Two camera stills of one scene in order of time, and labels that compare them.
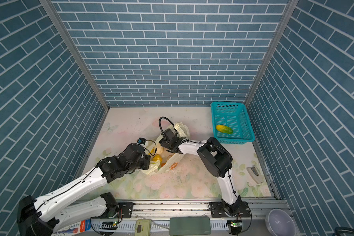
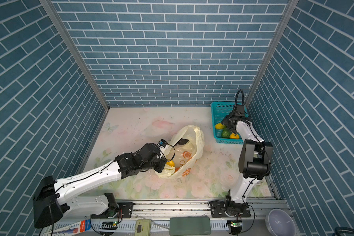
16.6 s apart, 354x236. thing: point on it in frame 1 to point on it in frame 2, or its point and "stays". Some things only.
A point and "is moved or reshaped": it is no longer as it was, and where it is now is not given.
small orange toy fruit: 157,157 is moved or reshaped
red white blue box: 78,227 stays
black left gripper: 147,161 to 162,163
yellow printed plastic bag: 162,164 is moved or reshaped
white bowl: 280,223 stays
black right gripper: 163,143 to 226,120
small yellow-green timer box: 142,227 stays
